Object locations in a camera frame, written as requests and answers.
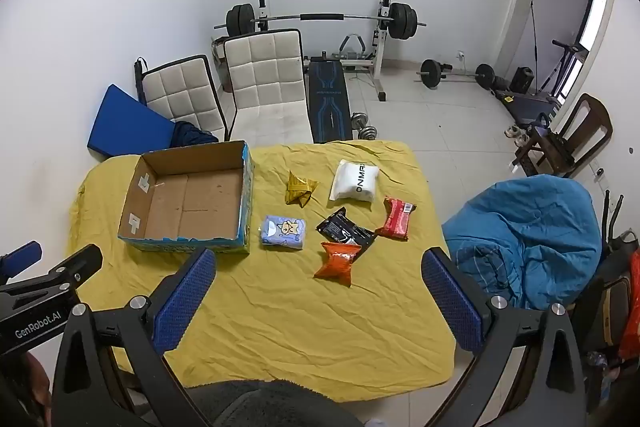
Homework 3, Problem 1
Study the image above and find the black foil packet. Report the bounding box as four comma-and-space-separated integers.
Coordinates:
316, 208, 377, 250

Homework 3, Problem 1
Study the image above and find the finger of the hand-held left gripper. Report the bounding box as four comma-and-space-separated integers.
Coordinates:
0, 241, 43, 280
0, 244, 104, 308

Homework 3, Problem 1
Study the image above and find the orange snack packet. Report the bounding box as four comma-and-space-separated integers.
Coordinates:
313, 242, 362, 288

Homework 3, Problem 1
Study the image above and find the yellow tablecloth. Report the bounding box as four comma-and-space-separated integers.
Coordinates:
67, 139, 456, 403

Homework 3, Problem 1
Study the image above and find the white padded chair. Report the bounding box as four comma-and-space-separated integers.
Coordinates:
142, 55, 226, 142
223, 29, 313, 145

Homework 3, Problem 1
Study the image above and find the black speaker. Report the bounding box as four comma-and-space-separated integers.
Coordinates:
510, 67, 536, 94

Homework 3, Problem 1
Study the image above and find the dark blue cloth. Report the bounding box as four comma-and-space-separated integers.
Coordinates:
170, 121, 219, 150

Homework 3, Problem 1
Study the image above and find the window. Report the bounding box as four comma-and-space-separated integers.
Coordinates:
580, 0, 608, 52

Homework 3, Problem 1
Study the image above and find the yellow snack packet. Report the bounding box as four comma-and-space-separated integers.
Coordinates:
285, 170, 320, 206

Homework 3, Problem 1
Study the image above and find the blue quilt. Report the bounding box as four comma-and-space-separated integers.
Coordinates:
442, 174, 602, 310

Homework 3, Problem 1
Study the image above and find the black folded stand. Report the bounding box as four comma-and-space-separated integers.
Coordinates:
134, 57, 148, 105

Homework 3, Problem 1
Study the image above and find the black treadmill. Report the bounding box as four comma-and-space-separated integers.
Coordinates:
495, 39, 588, 122

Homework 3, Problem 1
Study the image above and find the blue tissue pack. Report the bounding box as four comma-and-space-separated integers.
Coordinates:
259, 214, 306, 251

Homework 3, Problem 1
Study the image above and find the long barbell with black plates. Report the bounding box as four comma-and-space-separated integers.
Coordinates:
214, 3, 427, 42

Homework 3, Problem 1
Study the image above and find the grey exercise handle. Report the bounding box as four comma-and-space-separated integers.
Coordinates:
330, 33, 373, 68

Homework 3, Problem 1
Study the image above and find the blue foam mat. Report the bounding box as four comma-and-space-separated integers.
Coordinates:
86, 84, 176, 156

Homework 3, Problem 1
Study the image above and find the cardboard box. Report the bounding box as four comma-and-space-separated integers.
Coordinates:
117, 140, 255, 255

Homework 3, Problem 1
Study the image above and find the brown wooden chair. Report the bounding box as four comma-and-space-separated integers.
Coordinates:
515, 93, 613, 178

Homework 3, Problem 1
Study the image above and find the red snack packet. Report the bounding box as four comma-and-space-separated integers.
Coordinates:
375, 197, 417, 240

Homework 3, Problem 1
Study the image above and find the person's dark clothing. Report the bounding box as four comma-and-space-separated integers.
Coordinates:
185, 379, 366, 427

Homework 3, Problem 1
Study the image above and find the white barbell rack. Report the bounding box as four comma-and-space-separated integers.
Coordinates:
252, 0, 398, 102

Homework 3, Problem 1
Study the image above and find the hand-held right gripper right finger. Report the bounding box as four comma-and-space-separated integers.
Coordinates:
421, 247, 588, 427

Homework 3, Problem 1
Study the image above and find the orange bag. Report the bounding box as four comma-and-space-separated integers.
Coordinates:
617, 252, 640, 360

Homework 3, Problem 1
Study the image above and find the short barbell with black plates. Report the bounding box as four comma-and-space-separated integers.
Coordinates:
414, 59, 496, 88

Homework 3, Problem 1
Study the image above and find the white soft packet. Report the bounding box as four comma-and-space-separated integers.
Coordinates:
329, 159, 379, 202

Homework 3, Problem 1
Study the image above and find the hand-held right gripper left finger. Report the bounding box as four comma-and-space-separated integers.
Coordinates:
51, 248, 217, 427

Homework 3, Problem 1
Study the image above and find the black weight bench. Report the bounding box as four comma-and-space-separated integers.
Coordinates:
306, 56, 353, 142

